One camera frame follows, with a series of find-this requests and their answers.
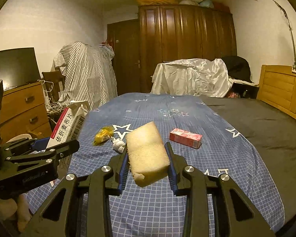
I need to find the dark grey blanket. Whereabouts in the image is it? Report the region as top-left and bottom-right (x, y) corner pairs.
(201, 96), (296, 221)

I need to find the white satin draped cloth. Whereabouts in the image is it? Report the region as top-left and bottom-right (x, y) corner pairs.
(151, 58), (232, 97)

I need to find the wooden chest of drawers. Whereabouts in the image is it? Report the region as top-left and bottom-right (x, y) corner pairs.
(0, 82), (52, 144)

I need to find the wooden headboard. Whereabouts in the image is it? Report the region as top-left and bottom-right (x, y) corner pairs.
(257, 65), (296, 119)

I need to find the white red medicine box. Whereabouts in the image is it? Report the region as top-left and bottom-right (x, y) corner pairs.
(45, 101), (88, 178)

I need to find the dark wooden wardrobe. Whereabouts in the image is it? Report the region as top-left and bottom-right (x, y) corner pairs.
(138, 5), (237, 93)

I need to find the yellow crumpled wrapper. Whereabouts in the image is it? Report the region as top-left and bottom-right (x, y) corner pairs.
(93, 125), (114, 146)

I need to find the blue star-patterned bedsheet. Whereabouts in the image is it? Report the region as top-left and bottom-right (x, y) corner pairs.
(26, 92), (286, 237)

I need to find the yellow foam sponge block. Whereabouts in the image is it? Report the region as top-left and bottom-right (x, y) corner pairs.
(126, 122), (170, 188)

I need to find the red rectangular carton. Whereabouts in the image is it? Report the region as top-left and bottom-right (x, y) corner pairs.
(169, 128), (202, 149)

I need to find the dark wooden door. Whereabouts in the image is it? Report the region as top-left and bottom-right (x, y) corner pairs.
(107, 19), (141, 95)

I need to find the wooden chair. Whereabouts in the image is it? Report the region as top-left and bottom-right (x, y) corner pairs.
(42, 70), (65, 103)

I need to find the white plastic bucket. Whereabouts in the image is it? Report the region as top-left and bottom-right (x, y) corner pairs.
(7, 133), (32, 142)

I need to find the black flat television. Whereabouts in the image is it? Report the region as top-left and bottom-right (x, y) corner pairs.
(0, 48), (41, 90)

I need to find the black garment pile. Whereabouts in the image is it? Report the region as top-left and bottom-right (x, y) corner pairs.
(221, 56), (251, 82)

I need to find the white gloved left hand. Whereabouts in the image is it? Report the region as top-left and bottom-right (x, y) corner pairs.
(0, 194), (32, 233)

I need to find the white crumpled paper ball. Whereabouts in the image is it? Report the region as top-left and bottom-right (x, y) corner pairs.
(111, 137), (126, 153)

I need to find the grey striped draped cloth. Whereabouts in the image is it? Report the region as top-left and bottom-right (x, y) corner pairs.
(52, 42), (117, 110)

